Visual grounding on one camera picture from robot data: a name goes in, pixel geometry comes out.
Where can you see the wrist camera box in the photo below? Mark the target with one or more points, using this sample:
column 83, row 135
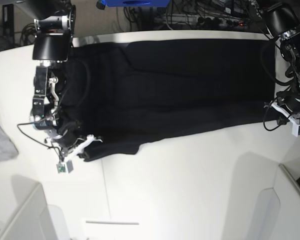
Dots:
column 65, row 167
column 296, row 129

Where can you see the black T-shirt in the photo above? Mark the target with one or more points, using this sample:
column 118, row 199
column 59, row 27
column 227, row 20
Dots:
column 147, row 91

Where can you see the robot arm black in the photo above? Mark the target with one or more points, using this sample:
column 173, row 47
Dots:
column 282, row 24
column 62, row 82

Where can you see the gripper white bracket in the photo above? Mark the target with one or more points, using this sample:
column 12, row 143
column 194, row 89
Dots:
column 70, row 141
column 286, row 108

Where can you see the white bin right front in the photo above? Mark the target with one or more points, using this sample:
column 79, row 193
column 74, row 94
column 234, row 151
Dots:
column 276, row 214

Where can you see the blue plastic bin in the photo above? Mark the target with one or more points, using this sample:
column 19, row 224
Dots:
column 137, row 3

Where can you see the black equipment rack left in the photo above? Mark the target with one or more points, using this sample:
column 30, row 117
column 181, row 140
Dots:
column 8, row 28

